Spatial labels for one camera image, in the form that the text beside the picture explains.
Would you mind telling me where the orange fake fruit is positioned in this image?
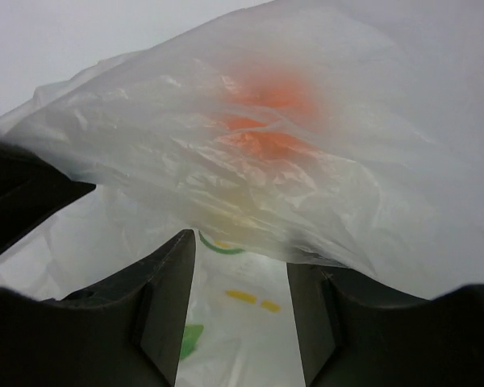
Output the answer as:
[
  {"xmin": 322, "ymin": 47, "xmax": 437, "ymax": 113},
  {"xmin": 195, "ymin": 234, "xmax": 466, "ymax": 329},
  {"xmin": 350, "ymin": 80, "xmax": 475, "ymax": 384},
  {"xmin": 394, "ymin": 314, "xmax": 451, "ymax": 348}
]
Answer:
[{"xmin": 215, "ymin": 70, "xmax": 325, "ymax": 161}]

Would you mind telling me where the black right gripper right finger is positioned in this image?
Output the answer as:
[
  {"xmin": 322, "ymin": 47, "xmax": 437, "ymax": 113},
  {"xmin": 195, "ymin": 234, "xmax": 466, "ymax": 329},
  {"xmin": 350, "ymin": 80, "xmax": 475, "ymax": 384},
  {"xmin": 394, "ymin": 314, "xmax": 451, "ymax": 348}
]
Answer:
[{"xmin": 287, "ymin": 264, "xmax": 484, "ymax": 386}]

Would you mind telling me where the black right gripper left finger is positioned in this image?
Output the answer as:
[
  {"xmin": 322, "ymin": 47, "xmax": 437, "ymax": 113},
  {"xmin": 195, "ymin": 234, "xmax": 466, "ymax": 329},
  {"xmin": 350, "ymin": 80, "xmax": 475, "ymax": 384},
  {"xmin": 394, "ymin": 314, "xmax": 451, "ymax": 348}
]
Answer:
[{"xmin": 0, "ymin": 230, "xmax": 196, "ymax": 386}]

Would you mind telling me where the translucent white plastic bag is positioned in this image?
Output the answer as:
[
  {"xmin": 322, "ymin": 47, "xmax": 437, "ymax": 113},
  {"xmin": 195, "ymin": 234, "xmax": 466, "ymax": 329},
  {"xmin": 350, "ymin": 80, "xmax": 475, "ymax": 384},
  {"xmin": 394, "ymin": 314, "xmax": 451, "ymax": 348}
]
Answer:
[{"xmin": 0, "ymin": 1, "xmax": 484, "ymax": 386}]

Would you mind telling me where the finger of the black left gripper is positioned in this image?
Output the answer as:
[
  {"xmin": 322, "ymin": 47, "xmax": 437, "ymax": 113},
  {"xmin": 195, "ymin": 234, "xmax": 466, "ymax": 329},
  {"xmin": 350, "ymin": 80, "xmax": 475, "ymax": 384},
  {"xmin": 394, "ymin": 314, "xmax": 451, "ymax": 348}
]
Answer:
[{"xmin": 0, "ymin": 142, "xmax": 96, "ymax": 255}]

